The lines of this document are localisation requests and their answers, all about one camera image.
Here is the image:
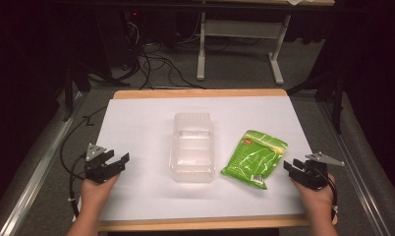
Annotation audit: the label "white metal desk frame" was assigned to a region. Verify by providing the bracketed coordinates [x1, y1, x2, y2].
[196, 11, 292, 87]

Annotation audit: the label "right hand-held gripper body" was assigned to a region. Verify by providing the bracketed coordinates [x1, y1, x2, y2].
[297, 150, 346, 192]

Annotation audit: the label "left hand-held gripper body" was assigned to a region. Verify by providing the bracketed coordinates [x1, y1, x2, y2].
[84, 143, 120, 184]

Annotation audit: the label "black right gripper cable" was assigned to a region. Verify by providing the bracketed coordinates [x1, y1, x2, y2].
[316, 168, 339, 221]

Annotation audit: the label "black floor cables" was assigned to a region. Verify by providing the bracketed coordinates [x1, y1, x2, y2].
[120, 19, 207, 90]

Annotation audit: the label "white paper sheet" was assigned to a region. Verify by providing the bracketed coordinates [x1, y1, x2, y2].
[75, 95, 313, 222]

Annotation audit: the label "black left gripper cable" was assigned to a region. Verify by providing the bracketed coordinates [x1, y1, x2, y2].
[59, 105, 109, 218]

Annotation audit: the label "person's left hand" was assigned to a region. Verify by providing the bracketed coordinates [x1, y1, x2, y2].
[80, 173, 121, 212]

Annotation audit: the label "black metal stand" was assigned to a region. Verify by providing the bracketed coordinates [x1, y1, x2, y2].
[286, 63, 347, 135]
[61, 60, 92, 123]

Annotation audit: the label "green snack packet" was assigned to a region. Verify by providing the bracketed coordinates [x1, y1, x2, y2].
[220, 129, 289, 191]

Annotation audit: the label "person's right hand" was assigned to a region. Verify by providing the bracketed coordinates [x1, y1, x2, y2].
[290, 173, 337, 212]

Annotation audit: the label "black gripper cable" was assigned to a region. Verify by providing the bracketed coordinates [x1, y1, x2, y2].
[59, 105, 109, 218]
[316, 168, 339, 221]

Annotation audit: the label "black power strip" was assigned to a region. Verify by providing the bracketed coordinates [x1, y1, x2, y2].
[128, 9, 141, 37]

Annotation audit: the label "aluminium rail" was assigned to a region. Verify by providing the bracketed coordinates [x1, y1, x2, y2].
[0, 90, 85, 236]
[317, 100, 394, 236]

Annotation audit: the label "clear plastic container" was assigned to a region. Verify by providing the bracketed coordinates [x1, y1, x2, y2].
[168, 112, 217, 184]

